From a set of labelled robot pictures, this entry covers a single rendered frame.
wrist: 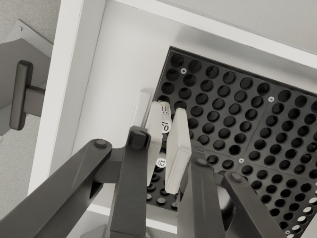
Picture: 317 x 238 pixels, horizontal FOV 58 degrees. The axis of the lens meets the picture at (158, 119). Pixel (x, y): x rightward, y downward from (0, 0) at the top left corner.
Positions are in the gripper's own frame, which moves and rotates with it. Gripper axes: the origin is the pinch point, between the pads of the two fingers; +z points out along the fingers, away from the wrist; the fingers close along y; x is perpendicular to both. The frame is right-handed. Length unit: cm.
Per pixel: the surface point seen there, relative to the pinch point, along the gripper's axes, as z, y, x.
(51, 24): 100, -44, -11
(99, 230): 93, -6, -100
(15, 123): 9.0, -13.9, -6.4
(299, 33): 24.3, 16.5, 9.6
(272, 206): 10.2, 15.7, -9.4
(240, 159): 10.2, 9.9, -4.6
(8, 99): 55, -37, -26
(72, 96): 10.7, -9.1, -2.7
